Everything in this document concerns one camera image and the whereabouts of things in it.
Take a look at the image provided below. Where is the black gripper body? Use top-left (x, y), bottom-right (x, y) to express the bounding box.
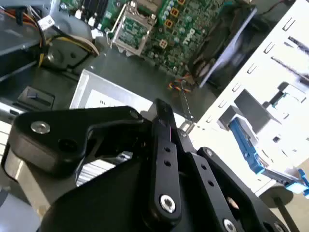
top-left (38, 124), bottom-right (220, 232)

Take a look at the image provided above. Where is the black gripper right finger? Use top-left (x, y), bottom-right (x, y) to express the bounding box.
top-left (172, 127), bottom-right (292, 232)

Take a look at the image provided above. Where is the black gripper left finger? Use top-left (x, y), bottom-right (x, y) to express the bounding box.
top-left (1, 98), bottom-right (183, 227)

